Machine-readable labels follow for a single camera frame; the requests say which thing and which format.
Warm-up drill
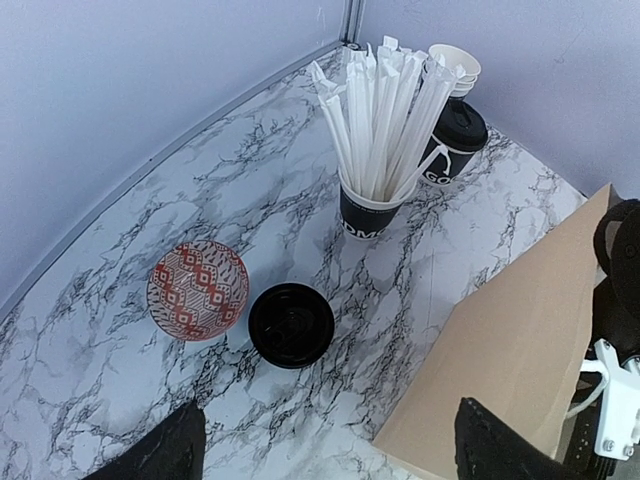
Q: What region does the stack of black lids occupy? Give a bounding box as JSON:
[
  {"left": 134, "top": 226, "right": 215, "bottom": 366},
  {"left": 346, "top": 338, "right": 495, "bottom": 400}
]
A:
[{"left": 248, "top": 283, "right": 335, "bottom": 369}]

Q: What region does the bundle of white straws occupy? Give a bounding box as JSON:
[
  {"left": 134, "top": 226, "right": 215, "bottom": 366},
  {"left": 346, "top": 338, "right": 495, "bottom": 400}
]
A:
[{"left": 307, "top": 36, "right": 457, "bottom": 201}]

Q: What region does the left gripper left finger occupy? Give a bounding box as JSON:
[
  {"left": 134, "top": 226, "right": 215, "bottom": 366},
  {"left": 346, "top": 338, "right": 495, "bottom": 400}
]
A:
[{"left": 86, "top": 400, "right": 206, "bottom": 479}]

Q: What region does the brown paper bag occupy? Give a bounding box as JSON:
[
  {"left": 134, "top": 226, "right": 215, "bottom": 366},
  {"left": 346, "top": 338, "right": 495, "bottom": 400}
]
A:
[{"left": 374, "top": 185, "right": 615, "bottom": 479}]

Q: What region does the right aluminium frame post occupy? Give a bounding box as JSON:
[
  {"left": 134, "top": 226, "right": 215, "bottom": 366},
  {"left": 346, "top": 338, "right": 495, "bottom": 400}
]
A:
[{"left": 339, "top": 0, "right": 366, "bottom": 44}]

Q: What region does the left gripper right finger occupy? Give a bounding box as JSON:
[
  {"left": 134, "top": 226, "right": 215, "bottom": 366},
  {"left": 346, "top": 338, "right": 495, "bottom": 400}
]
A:
[{"left": 454, "top": 397, "right": 575, "bottom": 480}]

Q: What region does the black cup holding straws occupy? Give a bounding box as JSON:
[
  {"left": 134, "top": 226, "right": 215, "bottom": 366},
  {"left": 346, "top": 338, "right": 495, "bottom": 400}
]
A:
[{"left": 338, "top": 171, "right": 416, "bottom": 240}]

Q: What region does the black paper coffee cup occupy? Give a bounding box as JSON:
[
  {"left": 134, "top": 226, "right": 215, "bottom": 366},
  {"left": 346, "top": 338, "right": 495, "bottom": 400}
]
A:
[{"left": 423, "top": 147, "right": 477, "bottom": 187}]

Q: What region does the stack of paper cups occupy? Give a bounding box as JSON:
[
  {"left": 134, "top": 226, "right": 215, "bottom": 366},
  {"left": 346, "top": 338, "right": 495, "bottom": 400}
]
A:
[{"left": 428, "top": 44, "right": 482, "bottom": 99}]

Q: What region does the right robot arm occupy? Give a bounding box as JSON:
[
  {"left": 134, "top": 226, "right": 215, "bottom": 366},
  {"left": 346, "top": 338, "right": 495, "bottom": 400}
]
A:
[{"left": 591, "top": 199, "right": 639, "bottom": 364}]

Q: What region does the black coffee cup lid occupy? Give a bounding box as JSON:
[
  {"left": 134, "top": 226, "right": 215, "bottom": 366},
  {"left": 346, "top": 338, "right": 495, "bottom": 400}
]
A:
[{"left": 433, "top": 98, "right": 489, "bottom": 152}]

